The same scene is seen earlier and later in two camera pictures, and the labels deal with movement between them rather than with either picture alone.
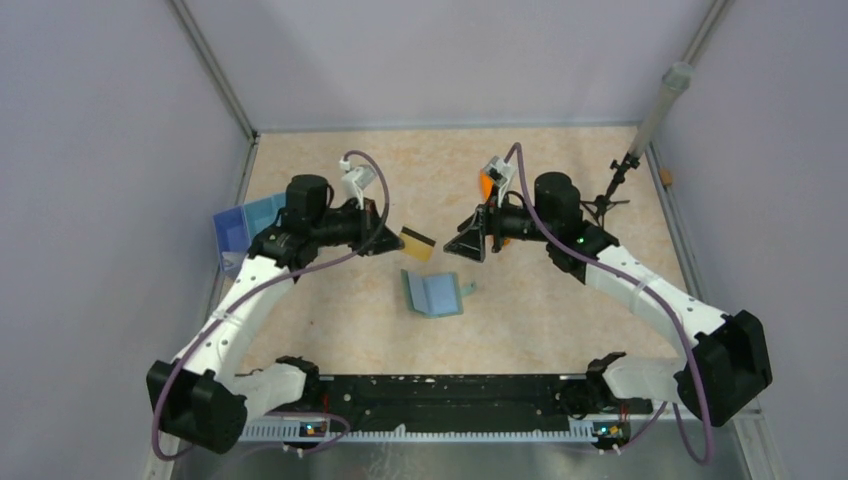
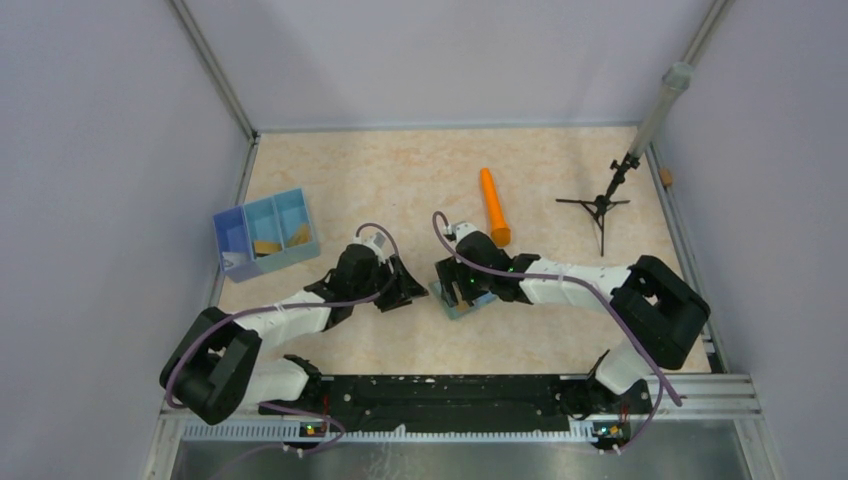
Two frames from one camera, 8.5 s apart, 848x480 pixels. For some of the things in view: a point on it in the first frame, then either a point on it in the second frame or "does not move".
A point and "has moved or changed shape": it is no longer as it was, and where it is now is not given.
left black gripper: [367, 219] -> [404, 289]
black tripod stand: [600, 206] does not move
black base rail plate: [442, 401] does not move
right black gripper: [470, 243] -> [450, 270]
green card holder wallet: [434, 294] has moved or changed shape
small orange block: [666, 176] does not move
